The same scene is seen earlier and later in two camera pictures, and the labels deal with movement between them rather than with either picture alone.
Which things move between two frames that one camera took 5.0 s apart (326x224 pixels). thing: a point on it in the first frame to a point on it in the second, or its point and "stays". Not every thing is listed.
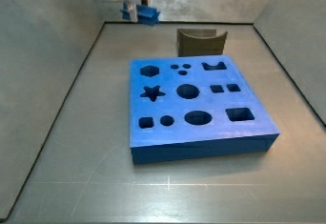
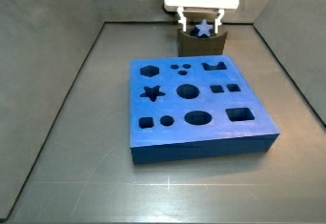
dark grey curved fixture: x=200 y=42 stays
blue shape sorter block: x=192 y=111 stays
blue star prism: x=147 y=14 to x=203 y=27
